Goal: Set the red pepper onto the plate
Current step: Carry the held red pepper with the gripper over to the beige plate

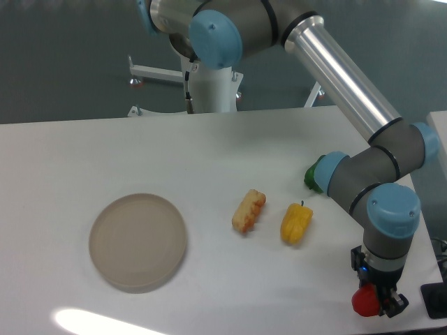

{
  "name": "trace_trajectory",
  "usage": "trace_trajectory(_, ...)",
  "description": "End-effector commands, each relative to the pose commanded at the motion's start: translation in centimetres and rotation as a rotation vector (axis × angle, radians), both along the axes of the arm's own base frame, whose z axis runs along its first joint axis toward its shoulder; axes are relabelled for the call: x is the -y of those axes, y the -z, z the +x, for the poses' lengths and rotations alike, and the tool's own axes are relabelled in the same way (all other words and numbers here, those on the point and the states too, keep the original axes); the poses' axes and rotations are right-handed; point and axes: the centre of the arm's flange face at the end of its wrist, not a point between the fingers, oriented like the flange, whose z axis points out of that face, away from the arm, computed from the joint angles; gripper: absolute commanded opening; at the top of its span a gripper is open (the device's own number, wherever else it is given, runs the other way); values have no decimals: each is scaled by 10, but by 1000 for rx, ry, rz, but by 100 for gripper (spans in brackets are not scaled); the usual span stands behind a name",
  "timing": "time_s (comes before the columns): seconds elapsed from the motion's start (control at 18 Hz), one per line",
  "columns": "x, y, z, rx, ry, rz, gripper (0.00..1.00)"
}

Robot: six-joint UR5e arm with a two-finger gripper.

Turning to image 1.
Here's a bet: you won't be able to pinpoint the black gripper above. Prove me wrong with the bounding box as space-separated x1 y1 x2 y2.
351 245 409 318

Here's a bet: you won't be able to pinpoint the red toy pepper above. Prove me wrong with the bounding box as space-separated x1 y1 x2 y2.
351 283 380 318

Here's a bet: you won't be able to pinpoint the yellow orange toy corn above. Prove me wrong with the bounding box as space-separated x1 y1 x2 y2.
231 189 266 234

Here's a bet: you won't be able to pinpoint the white side table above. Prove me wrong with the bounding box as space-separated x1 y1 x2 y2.
427 110 447 156

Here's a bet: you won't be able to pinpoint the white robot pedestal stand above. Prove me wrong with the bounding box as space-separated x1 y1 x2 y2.
128 34 325 114

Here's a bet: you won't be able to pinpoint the black cable on pedestal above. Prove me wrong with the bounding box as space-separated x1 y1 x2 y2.
184 52 200 114

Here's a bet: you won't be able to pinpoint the black box at table edge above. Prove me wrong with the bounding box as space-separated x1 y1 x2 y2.
420 283 447 320

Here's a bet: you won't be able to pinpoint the black cables at right edge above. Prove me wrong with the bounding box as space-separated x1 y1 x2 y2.
430 237 447 271

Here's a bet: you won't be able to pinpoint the beige round plate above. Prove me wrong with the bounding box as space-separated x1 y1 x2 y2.
89 193 188 294

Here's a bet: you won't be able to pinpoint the yellow toy pepper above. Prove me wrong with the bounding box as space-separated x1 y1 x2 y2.
280 201 314 245

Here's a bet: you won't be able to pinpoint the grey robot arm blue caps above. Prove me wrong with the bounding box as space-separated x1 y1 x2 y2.
136 1 439 317

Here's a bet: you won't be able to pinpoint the green toy pepper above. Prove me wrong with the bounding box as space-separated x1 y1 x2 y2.
304 155 325 194

